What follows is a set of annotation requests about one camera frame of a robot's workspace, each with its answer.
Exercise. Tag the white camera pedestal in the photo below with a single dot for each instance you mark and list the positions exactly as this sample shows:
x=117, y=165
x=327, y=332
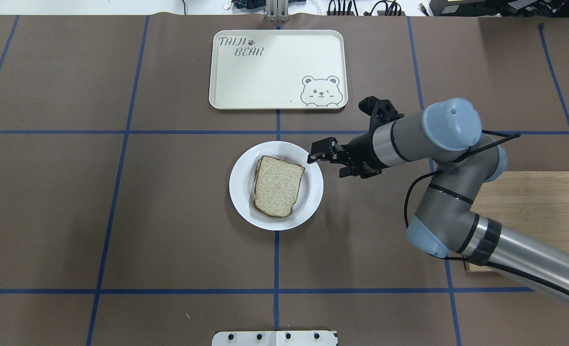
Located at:
x=276, y=338

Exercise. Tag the bread slice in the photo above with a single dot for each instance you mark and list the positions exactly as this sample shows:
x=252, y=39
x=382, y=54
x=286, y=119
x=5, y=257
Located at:
x=276, y=186

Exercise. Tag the black laptop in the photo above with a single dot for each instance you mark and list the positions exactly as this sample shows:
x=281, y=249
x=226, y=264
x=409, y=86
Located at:
x=504, y=8

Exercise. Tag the aluminium frame post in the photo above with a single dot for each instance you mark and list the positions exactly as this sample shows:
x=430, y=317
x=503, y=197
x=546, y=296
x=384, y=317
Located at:
x=277, y=11

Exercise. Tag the wooden cutting board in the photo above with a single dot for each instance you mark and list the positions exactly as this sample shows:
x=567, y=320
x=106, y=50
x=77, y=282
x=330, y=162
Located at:
x=534, y=203

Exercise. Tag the cream bear tray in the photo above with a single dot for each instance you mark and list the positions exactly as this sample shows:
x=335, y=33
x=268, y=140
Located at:
x=278, y=69

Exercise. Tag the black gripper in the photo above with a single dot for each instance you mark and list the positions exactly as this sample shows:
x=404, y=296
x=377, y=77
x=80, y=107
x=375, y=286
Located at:
x=362, y=153

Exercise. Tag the white round plate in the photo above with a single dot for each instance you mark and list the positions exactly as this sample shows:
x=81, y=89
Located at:
x=242, y=178

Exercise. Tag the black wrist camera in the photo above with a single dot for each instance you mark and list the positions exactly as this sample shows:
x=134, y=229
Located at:
x=380, y=111

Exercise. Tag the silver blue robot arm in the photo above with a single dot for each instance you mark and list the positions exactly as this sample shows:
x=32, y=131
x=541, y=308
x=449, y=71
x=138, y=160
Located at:
x=450, y=133

